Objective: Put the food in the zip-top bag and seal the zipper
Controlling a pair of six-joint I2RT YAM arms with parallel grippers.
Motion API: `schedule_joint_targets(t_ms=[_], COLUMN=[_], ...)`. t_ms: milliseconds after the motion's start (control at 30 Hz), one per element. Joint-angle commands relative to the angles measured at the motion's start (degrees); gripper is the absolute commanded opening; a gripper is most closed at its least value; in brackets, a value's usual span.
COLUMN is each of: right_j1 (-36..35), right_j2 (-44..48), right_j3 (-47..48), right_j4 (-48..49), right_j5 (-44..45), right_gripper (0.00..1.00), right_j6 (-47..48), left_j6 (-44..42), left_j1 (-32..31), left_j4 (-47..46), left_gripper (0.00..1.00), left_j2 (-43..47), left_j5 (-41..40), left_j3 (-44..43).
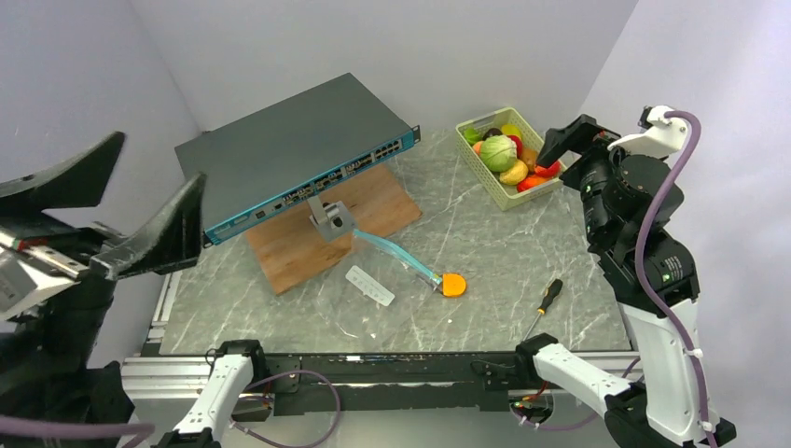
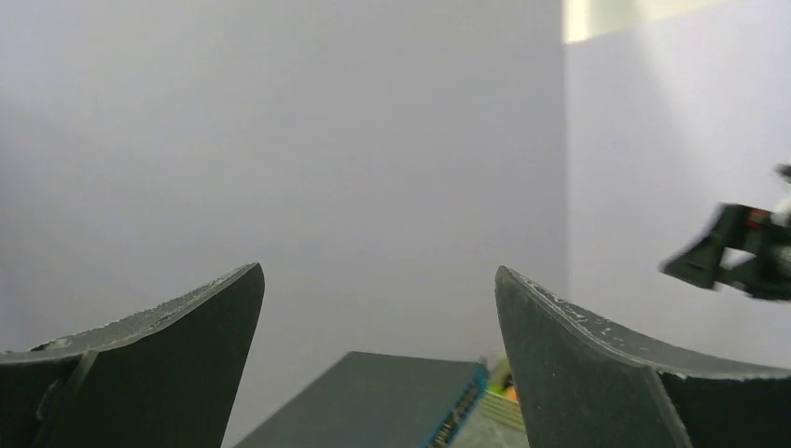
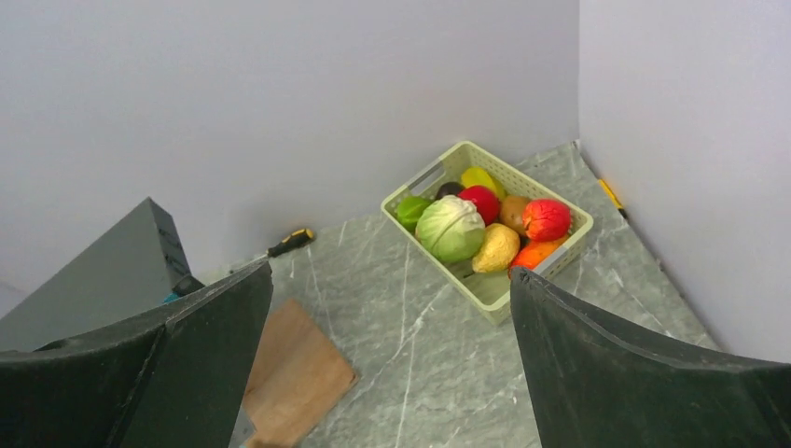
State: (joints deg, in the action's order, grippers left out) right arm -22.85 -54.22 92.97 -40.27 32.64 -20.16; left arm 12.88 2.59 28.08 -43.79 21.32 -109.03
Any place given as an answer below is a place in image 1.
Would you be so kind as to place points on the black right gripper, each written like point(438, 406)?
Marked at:
point(576, 136)

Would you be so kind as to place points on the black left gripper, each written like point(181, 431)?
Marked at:
point(177, 228)

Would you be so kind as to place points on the red pepper toy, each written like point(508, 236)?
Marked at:
point(548, 172)

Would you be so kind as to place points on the yellow lemon toy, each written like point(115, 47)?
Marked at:
point(515, 174)

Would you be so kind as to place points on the green cabbage toy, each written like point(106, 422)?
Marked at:
point(498, 153)

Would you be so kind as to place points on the clear zip top bag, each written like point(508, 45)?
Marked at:
point(374, 290)

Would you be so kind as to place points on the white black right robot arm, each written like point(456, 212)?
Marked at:
point(655, 281)

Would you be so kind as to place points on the brown potato toy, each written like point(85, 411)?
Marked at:
point(529, 156)

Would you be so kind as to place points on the red apple toy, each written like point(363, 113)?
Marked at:
point(518, 144)

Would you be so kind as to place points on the red orange mango toy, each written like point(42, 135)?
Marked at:
point(531, 181)

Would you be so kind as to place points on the yellow starfruit toy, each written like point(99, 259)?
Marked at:
point(511, 129)

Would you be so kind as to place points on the dark purple mangosteen toy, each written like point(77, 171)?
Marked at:
point(491, 133)

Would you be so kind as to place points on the pale green plastic basket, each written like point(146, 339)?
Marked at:
point(506, 197)

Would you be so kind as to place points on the green starfruit toy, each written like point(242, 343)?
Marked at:
point(471, 136)

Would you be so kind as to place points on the black yellow screwdriver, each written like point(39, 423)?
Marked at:
point(553, 290)

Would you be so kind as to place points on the wooden board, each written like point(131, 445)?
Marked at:
point(291, 251)

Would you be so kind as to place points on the orange tape measure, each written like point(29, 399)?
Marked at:
point(450, 285)

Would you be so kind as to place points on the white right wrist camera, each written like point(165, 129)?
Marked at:
point(661, 137)

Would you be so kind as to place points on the grey blue network switch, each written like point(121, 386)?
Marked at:
point(268, 162)

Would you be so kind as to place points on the grey metal bracket stand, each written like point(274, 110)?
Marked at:
point(331, 220)

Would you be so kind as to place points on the black aluminium base frame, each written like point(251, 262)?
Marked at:
point(452, 353)

